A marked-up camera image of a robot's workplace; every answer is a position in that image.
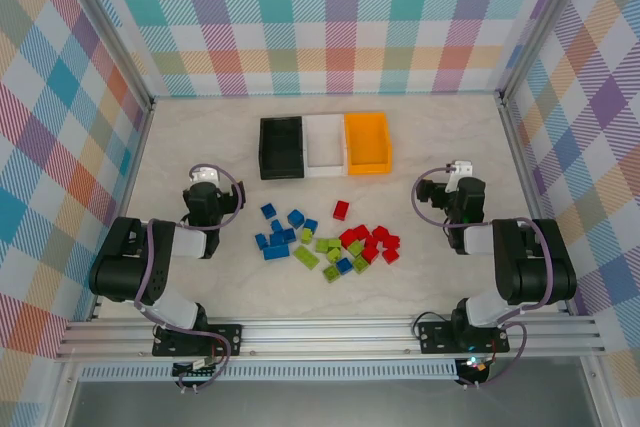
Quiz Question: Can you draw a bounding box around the blue long lego brick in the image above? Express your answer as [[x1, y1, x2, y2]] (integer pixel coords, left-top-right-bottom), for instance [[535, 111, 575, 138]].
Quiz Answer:
[[262, 242, 291, 262]]

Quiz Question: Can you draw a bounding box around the green long lego brick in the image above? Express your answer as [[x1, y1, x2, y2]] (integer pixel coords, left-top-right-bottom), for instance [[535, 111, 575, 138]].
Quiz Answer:
[[293, 245, 321, 269]]

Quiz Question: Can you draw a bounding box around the black plastic bin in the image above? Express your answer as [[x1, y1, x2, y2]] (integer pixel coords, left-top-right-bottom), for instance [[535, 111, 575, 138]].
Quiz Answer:
[[258, 115, 307, 182]]

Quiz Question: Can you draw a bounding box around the orange plastic bin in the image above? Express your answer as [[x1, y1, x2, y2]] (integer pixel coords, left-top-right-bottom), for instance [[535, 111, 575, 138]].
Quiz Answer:
[[343, 111, 394, 177]]

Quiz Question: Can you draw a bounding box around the white plastic bin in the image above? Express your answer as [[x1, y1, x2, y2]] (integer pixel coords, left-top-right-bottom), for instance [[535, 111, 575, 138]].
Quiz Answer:
[[302, 113, 349, 178]]

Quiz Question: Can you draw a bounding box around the small controller board with LED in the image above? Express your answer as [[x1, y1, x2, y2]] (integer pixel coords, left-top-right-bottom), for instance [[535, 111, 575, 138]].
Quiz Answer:
[[459, 355, 489, 376]]

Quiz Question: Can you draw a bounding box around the grey metal panel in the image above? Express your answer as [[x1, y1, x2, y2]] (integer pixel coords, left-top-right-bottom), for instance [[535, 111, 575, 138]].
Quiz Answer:
[[49, 376, 616, 427]]

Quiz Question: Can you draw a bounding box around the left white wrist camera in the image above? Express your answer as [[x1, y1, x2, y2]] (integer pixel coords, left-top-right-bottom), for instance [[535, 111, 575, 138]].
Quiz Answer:
[[188, 168, 221, 186]]

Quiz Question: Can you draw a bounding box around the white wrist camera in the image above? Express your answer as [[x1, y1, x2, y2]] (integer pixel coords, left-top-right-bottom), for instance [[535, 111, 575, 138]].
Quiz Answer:
[[188, 168, 221, 186], [446, 160, 474, 193]]

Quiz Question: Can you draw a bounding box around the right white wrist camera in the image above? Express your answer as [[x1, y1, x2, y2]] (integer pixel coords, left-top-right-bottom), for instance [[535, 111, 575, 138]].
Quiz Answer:
[[446, 160, 474, 193]]

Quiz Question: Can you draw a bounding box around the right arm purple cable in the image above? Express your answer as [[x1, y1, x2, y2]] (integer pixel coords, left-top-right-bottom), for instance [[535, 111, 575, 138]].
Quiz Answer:
[[411, 166, 559, 391]]

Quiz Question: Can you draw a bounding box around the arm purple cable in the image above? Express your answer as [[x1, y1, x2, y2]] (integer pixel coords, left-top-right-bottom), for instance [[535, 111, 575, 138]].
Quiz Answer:
[[133, 163, 247, 395], [411, 166, 559, 391]]

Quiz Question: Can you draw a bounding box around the aluminium side rail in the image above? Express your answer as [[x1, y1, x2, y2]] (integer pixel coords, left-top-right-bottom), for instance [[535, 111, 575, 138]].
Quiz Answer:
[[84, 99, 157, 323], [497, 94, 576, 316]]

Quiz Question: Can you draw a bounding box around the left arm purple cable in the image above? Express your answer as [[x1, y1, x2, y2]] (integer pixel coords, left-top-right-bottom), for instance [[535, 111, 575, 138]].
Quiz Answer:
[[133, 163, 247, 395]]

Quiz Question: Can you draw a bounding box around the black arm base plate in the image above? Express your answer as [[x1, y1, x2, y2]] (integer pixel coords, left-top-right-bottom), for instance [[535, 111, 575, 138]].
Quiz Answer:
[[152, 324, 244, 358], [417, 319, 511, 356]]

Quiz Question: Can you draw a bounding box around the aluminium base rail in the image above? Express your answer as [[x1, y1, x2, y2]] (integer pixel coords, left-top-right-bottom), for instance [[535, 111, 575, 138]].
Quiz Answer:
[[53, 314, 607, 363]]

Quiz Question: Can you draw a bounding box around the aluminium frame post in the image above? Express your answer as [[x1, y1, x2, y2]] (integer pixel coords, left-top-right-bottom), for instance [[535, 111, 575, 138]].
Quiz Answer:
[[497, 0, 604, 103], [49, 0, 156, 113]]

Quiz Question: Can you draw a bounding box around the white slotted cable duct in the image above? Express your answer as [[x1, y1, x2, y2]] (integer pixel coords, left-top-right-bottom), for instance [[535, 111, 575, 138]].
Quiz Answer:
[[78, 364, 460, 382]]

